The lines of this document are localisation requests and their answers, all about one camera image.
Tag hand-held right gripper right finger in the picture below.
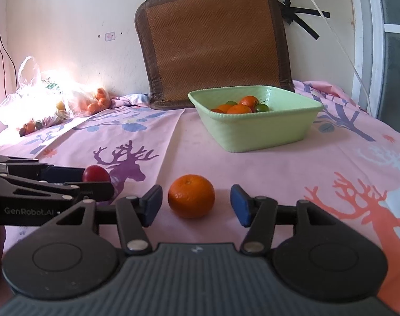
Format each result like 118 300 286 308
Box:
230 184 347 255

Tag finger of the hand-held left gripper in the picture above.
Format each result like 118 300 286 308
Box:
0 174 115 202
0 154 86 183

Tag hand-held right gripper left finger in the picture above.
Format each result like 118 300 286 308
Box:
52 185 163 255

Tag red tomato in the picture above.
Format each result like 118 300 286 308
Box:
82 165 111 183

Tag light green plastic basin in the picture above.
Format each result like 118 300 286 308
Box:
188 85 324 154

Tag large orange mandarin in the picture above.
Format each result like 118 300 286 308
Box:
226 104 253 114

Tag pink deer print bedsheet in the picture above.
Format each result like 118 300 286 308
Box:
0 80 400 313

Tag clear plastic bag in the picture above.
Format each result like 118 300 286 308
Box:
63 86 112 117

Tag white plastic bag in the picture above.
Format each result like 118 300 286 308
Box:
0 56 75 135

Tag heap of small mandarins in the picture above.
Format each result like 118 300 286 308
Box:
78 88 111 114

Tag brown woven seat cushion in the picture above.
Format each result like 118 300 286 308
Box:
134 0 295 111

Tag black tape strips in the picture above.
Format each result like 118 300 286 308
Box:
279 0 330 40

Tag white cable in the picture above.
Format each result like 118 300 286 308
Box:
292 0 373 116

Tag white window frame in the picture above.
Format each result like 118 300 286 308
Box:
348 0 400 132

